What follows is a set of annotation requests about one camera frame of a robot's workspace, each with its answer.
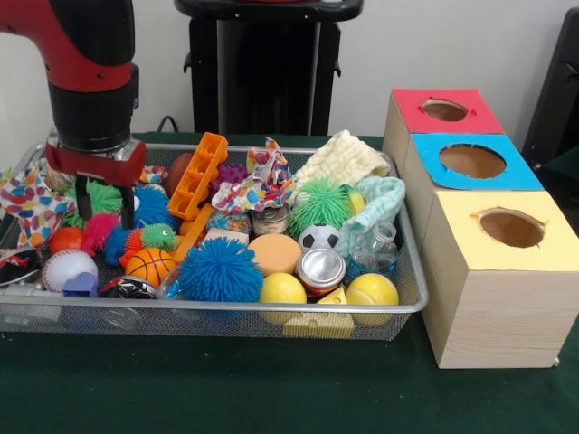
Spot blue spiky ball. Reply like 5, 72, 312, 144
178, 238, 265, 303

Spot small white baseball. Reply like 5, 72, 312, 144
42, 249, 100, 293

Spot cream knitted cloth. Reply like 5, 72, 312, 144
293, 129, 391, 182

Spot black upright panel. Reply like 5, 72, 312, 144
519, 6, 579, 159

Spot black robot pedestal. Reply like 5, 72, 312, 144
174, 0, 365, 136

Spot wooden box with three holes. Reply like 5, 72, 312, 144
382, 87, 579, 370

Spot dark green table cloth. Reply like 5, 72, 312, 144
540, 146, 579, 216
0, 130, 579, 434

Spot rainbow spiky caterpillar toy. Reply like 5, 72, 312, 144
81, 212, 179, 268

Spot small orange basketball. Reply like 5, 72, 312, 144
125, 247, 176, 287

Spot orange plastic block toy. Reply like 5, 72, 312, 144
166, 132, 230, 263

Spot green spiky ball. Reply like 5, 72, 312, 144
288, 177, 353, 237
62, 180, 124, 230

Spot silver mesh bin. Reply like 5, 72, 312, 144
0, 140, 430, 343

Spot mint knitted cloth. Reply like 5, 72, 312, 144
337, 175, 407, 259

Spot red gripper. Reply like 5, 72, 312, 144
44, 140, 147, 230

